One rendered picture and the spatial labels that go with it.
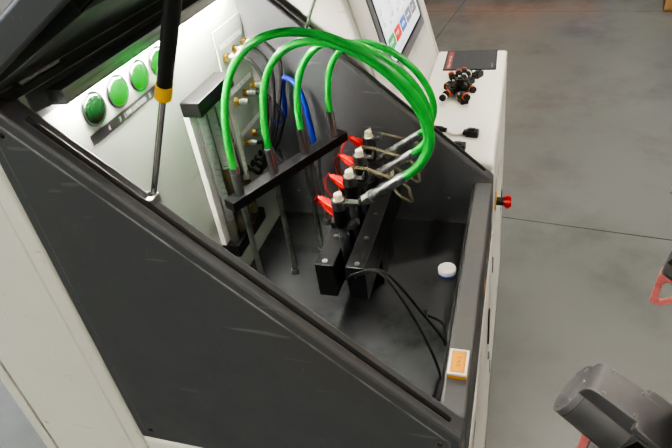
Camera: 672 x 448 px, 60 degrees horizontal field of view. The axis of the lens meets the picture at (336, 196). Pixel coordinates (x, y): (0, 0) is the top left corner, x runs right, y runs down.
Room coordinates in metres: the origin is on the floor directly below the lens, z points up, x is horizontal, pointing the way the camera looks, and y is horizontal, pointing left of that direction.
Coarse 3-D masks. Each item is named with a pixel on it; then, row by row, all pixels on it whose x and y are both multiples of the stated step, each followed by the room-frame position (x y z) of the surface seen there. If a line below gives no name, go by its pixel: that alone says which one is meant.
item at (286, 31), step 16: (272, 32) 0.90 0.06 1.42; (288, 32) 0.89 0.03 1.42; (304, 32) 0.88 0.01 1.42; (320, 32) 0.87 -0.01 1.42; (240, 48) 0.93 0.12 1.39; (352, 48) 0.85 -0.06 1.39; (384, 64) 0.84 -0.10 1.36; (224, 80) 0.94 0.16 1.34; (400, 80) 0.83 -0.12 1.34; (224, 96) 0.94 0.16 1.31; (416, 96) 0.82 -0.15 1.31; (224, 112) 0.94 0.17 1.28; (224, 128) 0.95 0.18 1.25; (432, 128) 0.81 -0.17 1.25; (224, 144) 0.95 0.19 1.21; (432, 144) 0.81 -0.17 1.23
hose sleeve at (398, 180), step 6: (390, 180) 0.84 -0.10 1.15; (396, 180) 0.83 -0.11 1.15; (402, 180) 0.83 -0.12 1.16; (378, 186) 0.86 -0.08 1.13; (384, 186) 0.84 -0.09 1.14; (390, 186) 0.84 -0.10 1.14; (396, 186) 0.83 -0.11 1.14; (372, 192) 0.85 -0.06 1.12; (378, 192) 0.85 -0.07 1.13; (384, 192) 0.84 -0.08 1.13; (372, 198) 0.85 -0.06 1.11
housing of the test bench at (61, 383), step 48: (0, 0) 1.04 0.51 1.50; (0, 192) 0.68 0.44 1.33; (0, 240) 0.70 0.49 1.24; (0, 288) 0.72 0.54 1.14; (48, 288) 0.68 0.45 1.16; (0, 336) 0.75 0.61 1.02; (48, 336) 0.71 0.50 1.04; (48, 384) 0.73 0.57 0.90; (96, 384) 0.69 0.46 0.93; (48, 432) 0.76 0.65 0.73; (96, 432) 0.71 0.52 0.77
